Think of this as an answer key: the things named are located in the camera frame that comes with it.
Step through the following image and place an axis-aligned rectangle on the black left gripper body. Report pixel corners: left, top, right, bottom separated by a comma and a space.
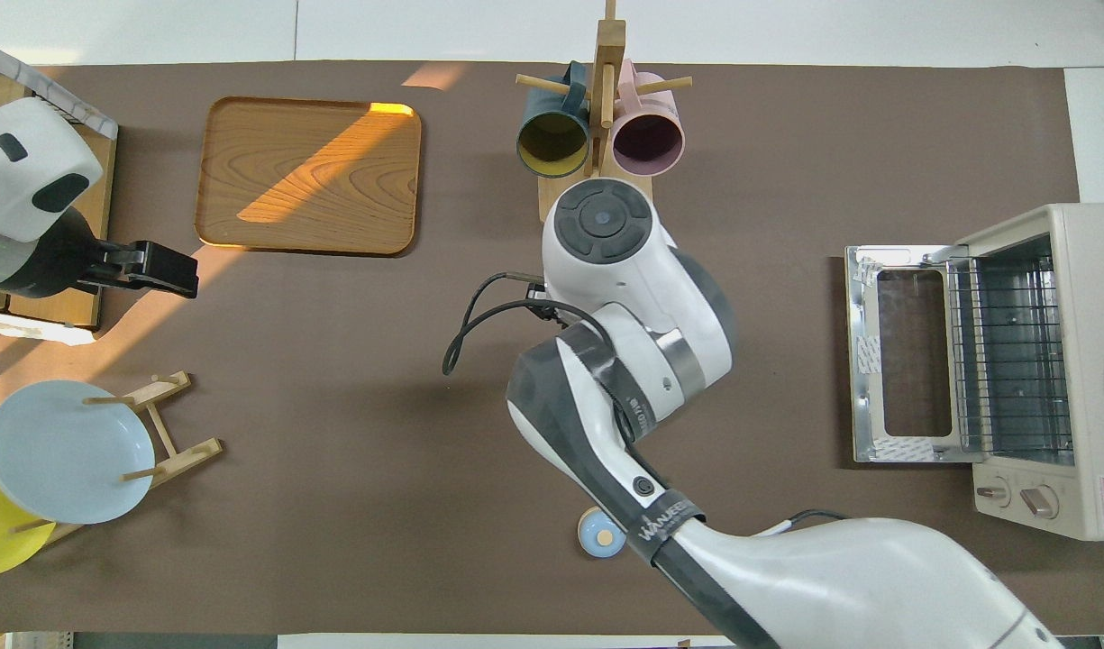
0, 207, 147, 298

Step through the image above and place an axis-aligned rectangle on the white toaster oven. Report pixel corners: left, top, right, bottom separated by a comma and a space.
844, 203, 1104, 542

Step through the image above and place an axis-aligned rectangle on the wooden tray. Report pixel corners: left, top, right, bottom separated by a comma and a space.
194, 96, 423, 258

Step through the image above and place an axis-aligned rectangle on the wooden plate rack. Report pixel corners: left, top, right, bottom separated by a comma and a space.
11, 370, 224, 546

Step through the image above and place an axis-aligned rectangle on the light blue plate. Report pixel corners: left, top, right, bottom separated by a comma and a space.
0, 379, 156, 526

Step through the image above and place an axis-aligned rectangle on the brown table mat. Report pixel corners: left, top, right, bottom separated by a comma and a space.
0, 61, 1082, 636

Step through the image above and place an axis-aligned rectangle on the dark blue mug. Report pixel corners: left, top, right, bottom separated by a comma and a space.
516, 61, 591, 179

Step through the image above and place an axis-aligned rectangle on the wooden mug rack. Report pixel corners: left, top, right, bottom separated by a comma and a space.
516, 0, 694, 226

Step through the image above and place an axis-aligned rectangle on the pink mug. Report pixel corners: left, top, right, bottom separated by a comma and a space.
610, 59, 686, 178

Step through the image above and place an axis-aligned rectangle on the blue jar with wooden knob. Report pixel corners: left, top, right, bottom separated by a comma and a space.
577, 507, 626, 559

